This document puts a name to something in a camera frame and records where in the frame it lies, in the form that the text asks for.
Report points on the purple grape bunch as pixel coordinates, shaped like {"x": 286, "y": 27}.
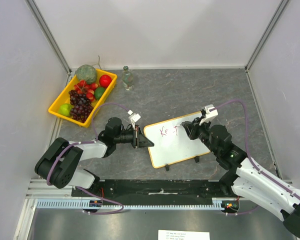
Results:
{"x": 81, "y": 106}

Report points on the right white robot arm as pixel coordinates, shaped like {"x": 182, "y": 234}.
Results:
{"x": 245, "y": 177}

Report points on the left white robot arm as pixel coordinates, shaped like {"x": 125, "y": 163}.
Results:
{"x": 59, "y": 164}

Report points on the light green apple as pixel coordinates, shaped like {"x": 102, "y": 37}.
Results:
{"x": 65, "y": 109}

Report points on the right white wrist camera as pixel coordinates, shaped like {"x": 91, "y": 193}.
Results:
{"x": 208, "y": 113}

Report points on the grey slotted cable duct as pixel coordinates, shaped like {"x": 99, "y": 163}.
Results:
{"x": 90, "y": 204}

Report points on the wood framed whiteboard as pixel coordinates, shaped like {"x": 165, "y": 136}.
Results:
{"x": 171, "y": 143}

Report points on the red strawberry cluster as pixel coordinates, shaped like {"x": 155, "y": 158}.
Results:
{"x": 86, "y": 89}

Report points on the clear glass bottle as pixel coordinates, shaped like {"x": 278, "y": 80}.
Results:
{"x": 127, "y": 78}

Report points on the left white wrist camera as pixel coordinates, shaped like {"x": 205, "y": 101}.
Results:
{"x": 133, "y": 118}

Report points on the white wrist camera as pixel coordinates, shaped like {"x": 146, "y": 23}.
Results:
{"x": 208, "y": 113}
{"x": 133, "y": 118}

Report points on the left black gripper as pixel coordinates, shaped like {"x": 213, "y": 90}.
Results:
{"x": 139, "y": 140}

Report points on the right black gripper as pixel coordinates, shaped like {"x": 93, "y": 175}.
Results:
{"x": 195, "y": 129}

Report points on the red apple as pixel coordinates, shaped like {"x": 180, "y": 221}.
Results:
{"x": 105, "y": 80}

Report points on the green melon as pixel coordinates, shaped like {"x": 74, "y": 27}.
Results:
{"x": 87, "y": 73}

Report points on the yellow plastic tray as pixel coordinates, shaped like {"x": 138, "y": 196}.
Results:
{"x": 64, "y": 98}

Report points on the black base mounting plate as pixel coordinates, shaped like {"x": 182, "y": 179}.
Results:
{"x": 111, "y": 188}

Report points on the dark green lime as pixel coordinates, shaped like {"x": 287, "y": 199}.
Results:
{"x": 98, "y": 92}

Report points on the white paper label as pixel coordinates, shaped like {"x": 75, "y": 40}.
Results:
{"x": 182, "y": 235}

